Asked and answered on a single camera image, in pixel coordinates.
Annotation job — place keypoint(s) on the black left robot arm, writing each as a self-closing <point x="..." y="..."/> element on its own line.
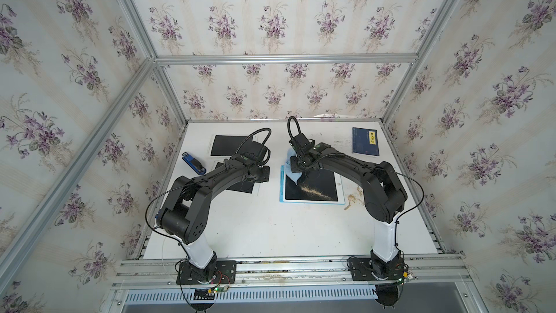
<point x="183" y="216"/>

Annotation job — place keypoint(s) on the small green circuit board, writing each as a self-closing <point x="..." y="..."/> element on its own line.
<point x="213" y="290"/>

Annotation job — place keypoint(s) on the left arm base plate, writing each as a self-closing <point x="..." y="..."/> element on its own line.
<point x="219" y="272"/>

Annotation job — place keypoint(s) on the dark blue book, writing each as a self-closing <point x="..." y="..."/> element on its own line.
<point x="365" y="141"/>

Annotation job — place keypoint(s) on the white vented cable duct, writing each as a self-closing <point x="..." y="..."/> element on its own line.
<point x="254" y="295"/>

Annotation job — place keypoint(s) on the blue framed drawing tablet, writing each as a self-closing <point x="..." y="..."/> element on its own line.
<point x="317" y="187"/>

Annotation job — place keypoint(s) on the white drawing tablet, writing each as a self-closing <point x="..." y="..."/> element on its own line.
<point x="224" y="145"/>
<point x="245" y="187"/>

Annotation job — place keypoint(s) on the aluminium mounting rail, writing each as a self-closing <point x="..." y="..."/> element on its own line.
<point x="289" y="271"/>

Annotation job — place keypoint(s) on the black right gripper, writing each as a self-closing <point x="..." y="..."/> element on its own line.
<point x="295" y="169"/>

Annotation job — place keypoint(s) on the light blue cloth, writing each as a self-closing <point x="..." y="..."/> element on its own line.
<point x="297" y="178"/>

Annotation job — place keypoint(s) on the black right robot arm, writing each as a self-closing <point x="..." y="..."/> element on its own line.
<point x="384" y="196"/>

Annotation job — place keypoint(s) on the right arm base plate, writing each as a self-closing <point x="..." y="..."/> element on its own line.
<point x="362" y="268"/>

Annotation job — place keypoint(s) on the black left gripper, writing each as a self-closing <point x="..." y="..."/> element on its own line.
<point x="264" y="177"/>

